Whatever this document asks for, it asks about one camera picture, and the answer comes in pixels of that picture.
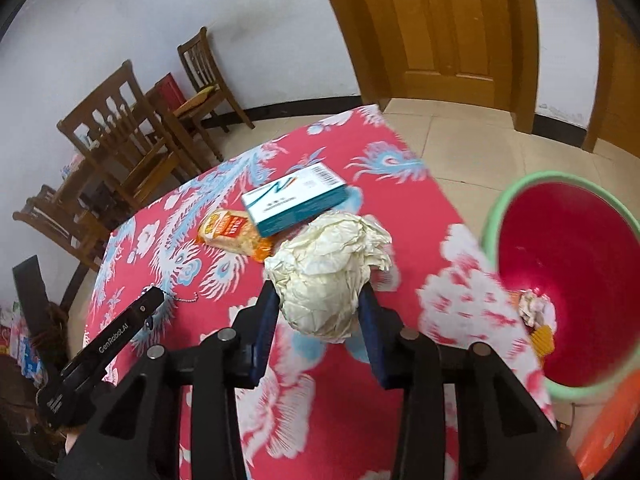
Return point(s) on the red box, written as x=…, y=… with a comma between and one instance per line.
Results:
x=170, y=90

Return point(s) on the black flat bar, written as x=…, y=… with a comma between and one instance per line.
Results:
x=31, y=290

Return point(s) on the teal and white cardboard box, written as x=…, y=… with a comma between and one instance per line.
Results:
x=290, y=195

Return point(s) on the person's left hand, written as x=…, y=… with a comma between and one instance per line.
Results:
x=72, y=441

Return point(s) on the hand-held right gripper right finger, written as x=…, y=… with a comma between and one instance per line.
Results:
x=377, y=350

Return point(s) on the yellow seat cushion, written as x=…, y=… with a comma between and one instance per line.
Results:
x=197, y=97

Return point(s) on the colourful printed packaging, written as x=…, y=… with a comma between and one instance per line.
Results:
x=20, y=350

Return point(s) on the red bucket with green rim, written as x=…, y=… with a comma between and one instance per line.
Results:
x=590, y=260

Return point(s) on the crumpled white tissue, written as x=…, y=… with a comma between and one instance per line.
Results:
x=535, y=307

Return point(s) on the orange plastic stool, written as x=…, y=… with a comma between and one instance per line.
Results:
x=605, y=435

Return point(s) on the wooden slat-back chair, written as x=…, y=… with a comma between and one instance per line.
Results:
x=110, y=95
x=50, y=212
x=197, y=60

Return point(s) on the red floral tablecloth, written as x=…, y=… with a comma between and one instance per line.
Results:
x=410, y=220

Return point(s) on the yellow ridged wrapper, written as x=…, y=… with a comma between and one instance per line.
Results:
x=542, y=340

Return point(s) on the orange snack wrapper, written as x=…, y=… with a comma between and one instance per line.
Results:
x=227, y=227

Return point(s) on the beige paper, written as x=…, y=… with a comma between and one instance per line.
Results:
x=325, y=280

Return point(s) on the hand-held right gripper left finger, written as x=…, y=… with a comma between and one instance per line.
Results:
x=262, y=345

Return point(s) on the wooden panel door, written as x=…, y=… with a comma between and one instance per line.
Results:
x=617, y=60
x=440, y=35

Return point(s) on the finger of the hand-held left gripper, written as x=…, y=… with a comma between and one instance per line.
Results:
x=145, y=307

